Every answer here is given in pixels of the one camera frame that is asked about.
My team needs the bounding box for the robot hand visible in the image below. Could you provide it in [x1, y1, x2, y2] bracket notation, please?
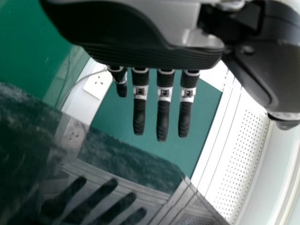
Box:
[39, 0, 300, 143]

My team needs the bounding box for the white socket strip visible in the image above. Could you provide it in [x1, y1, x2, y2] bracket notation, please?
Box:
[82, 67, 114, 100]

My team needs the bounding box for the white perforated cable duct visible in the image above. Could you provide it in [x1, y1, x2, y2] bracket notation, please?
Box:
[192, 67, 277, 225]

